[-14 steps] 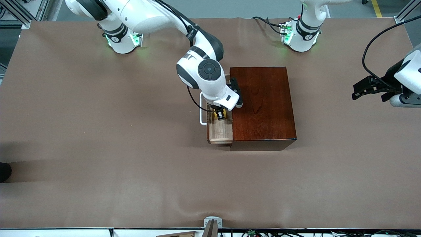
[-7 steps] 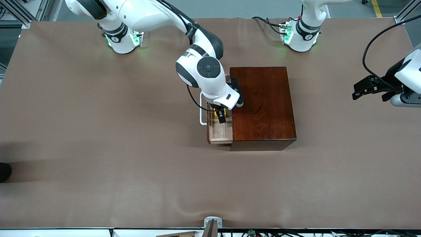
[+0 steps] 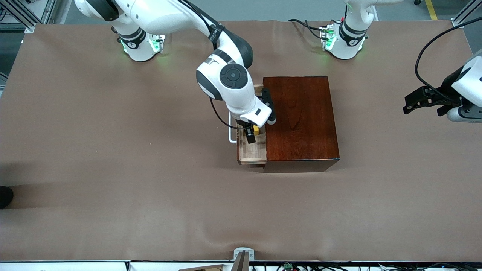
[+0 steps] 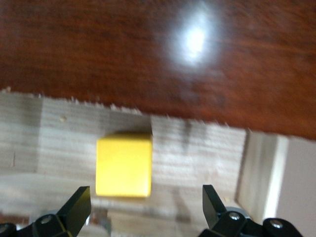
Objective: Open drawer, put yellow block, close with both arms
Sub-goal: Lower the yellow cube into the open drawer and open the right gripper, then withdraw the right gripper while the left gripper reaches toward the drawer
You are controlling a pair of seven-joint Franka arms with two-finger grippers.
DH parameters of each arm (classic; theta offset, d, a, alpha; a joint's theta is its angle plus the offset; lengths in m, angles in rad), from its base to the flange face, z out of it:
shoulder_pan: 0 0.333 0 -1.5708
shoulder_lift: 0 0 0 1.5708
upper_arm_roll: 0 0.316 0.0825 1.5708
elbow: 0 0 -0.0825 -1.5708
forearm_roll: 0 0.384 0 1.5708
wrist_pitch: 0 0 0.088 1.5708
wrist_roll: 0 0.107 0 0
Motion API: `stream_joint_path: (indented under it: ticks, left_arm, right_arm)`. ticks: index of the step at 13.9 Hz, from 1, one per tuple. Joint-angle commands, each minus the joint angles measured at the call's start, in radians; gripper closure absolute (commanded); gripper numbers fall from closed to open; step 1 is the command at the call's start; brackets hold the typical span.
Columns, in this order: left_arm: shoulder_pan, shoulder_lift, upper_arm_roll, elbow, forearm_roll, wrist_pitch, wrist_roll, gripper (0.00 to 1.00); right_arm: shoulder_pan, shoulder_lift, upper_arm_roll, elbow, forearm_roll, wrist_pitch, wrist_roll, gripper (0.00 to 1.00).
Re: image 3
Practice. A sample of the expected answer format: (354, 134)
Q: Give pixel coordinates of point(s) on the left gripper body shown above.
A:
(447, 91)

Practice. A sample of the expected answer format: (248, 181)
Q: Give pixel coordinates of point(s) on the yellow block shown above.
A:
(256, 130)

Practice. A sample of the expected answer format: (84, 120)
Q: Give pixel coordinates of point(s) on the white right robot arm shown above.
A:
(226, 90)

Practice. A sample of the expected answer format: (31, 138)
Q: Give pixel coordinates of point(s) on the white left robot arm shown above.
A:
(346, 47)

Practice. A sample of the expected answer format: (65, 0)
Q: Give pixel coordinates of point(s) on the dark brown wooden cabinet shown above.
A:
(301, 128)

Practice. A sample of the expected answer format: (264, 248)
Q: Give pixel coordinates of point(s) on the brown table cloth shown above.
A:
(169, 210)

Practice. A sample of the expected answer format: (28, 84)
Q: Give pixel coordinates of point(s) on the brown cardboard piece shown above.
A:
(207, 268)

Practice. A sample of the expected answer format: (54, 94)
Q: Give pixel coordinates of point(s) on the black rounded object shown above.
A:
(4, 196)

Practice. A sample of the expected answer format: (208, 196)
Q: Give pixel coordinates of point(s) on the aluminium frame profile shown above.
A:
(22, 17)
(461, 18)

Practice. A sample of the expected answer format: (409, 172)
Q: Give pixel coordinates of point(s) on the grey metal bracket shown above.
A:
(244, 251)

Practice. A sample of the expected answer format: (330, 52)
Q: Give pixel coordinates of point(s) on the grey metal post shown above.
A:
(243, 263)

